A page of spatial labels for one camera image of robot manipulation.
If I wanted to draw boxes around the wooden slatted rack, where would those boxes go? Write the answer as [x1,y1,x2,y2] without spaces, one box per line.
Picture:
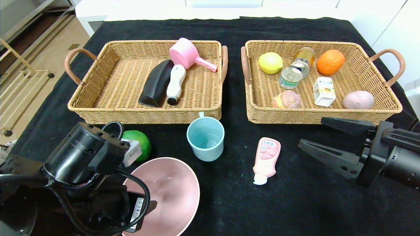
[0,38,55,137]

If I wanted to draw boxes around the pink plastic bowl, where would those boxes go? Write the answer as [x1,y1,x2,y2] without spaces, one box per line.
[122,157,200,236]

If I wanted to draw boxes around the pink squeeze bottle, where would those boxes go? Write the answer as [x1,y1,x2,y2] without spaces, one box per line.
[252,137,281,186]

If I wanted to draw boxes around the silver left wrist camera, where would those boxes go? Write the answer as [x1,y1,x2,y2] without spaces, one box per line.
[121,139,143,167]

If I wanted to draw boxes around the yellow lemon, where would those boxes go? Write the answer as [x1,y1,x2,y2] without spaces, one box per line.
[258,52,283,75]

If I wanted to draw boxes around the pale pink round bun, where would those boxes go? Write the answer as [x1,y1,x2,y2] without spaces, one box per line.
[342,90,375,109]

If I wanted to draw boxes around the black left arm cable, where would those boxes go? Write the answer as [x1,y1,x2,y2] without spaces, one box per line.
[56,121,151,236]

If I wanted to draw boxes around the light blue plastic cup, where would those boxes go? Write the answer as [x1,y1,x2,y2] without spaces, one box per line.
[186,112,225,162]

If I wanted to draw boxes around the brown cream puff bread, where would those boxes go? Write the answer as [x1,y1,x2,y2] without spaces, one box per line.
[271,90,302,109]

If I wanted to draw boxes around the pink plastic scoop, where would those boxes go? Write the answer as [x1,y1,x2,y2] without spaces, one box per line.
[169,38,218,73]

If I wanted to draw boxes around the grey metal shelf frame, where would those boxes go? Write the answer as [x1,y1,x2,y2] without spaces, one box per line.
[0,0,76,45]

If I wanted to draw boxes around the white juice carton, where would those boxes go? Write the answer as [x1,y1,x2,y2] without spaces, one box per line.
[313,77,337,107]

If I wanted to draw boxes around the golden beverage can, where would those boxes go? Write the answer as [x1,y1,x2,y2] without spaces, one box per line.
[289,47,315,79]

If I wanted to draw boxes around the grey striped object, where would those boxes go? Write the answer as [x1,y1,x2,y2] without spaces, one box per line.
[0,140,17,164]

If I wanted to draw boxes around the white handheld brush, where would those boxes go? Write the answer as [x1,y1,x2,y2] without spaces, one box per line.
[166,64,187,106]

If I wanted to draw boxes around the green lime fruit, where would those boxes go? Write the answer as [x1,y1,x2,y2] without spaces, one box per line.
[122,130,152,162]

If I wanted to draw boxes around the woven wicker basket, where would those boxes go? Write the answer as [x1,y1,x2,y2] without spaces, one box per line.
[241,40,406,125]
[64,40,228,125]

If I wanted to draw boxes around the green label tin can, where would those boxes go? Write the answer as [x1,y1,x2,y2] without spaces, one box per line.
[279,67,303,90]

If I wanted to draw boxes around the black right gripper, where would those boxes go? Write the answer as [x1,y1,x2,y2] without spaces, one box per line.
[298,117,420,190]

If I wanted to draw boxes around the orange fruit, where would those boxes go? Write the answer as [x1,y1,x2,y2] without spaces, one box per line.
[316,49,345,76]

